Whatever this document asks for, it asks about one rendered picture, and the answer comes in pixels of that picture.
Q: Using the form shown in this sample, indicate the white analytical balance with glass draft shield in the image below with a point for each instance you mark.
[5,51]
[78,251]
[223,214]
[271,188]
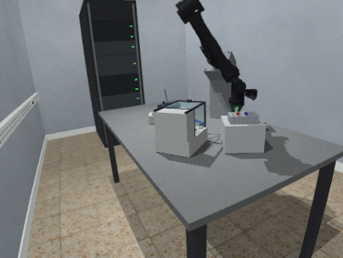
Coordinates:
[177,131]

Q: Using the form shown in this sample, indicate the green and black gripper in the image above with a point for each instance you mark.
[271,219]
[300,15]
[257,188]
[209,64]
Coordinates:
[234,100]

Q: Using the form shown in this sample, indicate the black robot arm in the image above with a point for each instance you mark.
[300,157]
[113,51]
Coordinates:
[210,47]

